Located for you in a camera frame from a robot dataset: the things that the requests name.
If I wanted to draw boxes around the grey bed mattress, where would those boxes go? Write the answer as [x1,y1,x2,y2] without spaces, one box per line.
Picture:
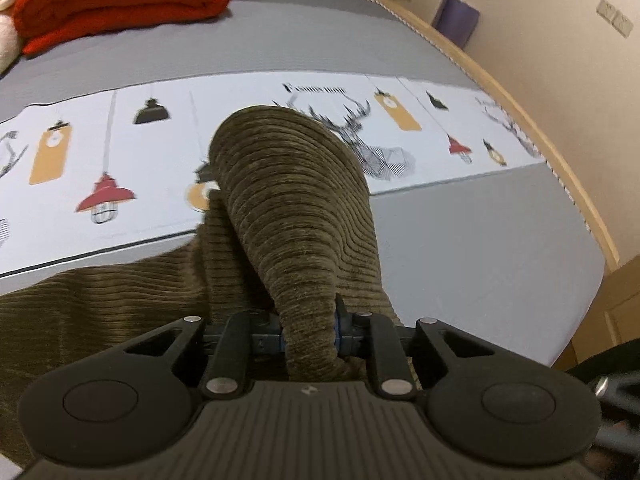
[0,0,619,368]

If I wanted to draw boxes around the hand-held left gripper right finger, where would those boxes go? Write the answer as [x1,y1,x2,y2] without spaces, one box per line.
[332,292,483,402]

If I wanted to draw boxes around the white folded blanket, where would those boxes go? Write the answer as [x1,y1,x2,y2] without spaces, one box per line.
[0,0,32,75]

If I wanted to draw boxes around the olive corduroy pants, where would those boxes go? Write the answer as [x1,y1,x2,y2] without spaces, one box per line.
[0,105,417,472]

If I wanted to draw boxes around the wooden cabinet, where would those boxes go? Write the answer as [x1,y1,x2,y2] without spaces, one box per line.
[570,256,640,367]

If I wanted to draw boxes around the wooden bed frame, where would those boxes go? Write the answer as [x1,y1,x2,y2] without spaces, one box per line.
[345,0,621,273]

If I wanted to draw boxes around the purple box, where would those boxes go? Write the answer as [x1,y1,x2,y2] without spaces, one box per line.
[431,0,482,51]

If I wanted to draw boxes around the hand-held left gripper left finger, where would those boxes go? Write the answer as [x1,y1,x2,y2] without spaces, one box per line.
[120,310,288,402]

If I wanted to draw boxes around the printed white bed sheet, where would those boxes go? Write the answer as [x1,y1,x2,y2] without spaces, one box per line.
[0,72,547,282]

